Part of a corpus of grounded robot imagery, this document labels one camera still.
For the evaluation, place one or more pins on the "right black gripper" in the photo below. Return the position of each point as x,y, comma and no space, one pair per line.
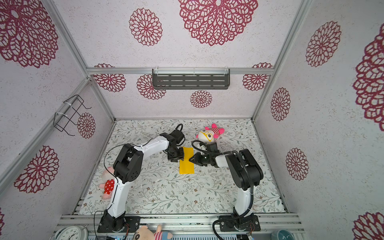
197,161

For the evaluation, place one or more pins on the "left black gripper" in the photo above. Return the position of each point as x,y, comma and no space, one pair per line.
175,160

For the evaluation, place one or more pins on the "yellow square paper sheet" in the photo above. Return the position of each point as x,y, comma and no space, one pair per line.
187,167

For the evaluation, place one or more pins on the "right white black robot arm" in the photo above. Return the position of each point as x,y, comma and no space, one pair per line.
245,171

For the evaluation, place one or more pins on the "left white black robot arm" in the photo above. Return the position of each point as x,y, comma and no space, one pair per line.
128,165

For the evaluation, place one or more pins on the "pink white plush toy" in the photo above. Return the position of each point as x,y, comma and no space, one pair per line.
209,134

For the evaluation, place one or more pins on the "pink doll red dotted dress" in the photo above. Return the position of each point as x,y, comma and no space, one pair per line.
108,183

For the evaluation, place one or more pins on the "pig plush striped shirt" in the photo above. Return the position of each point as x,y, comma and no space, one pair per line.
144,233

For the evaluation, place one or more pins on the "teal round clock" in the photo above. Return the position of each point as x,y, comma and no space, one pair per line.
282,235

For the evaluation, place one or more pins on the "white analog alarm clock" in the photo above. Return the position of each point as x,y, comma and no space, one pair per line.
72,233

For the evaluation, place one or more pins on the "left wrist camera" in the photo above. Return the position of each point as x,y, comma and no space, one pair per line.
176,138

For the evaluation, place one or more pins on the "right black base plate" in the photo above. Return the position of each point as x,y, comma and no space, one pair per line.
247,224

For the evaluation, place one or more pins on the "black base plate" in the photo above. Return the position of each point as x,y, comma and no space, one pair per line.
109,224
247,224

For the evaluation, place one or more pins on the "dark grey wall shelf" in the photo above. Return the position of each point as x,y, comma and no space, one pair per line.
191,81

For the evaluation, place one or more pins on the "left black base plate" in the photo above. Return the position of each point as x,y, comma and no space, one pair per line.
109,224

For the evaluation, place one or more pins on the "black wire wall rack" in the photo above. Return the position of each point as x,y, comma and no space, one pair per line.
63,119

